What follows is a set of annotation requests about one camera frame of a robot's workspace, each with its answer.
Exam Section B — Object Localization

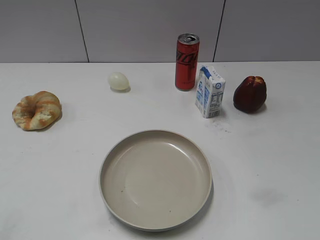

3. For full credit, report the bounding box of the small white milk carton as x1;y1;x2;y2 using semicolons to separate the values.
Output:
195;65;226;119

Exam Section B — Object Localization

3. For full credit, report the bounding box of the red soda can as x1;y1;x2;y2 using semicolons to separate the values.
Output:
175;33;200;91

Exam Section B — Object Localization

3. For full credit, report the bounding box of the white egg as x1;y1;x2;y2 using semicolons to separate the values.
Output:
108;72;130;91

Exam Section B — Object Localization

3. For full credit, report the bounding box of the twisted bread ring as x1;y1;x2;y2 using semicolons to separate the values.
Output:
11;90;63;132

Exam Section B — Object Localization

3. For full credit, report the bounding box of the dark red apple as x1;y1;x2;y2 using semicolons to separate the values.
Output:
233;76;267;113

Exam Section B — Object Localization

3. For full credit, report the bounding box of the beige round plate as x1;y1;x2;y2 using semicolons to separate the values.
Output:
98;129;214;232

